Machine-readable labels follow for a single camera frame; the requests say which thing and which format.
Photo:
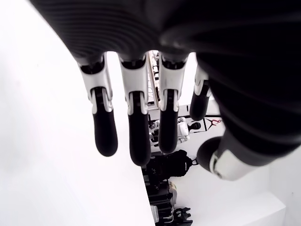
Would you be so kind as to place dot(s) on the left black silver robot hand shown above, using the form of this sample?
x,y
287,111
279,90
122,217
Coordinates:
x,y
188,26

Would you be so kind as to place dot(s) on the red black tool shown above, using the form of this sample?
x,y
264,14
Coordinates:
x,y
214,122

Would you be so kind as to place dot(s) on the black equipment stack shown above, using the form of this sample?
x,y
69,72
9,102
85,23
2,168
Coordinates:
x,y
157,193

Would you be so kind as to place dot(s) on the white humanoid robot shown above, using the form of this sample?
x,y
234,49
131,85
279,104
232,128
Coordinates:
x,y
183,129

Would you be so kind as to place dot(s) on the pale metal rack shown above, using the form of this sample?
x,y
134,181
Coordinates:
x,y
154,77

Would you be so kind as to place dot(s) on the clear plastic box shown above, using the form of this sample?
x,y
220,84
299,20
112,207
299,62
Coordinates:
x,y
154,212

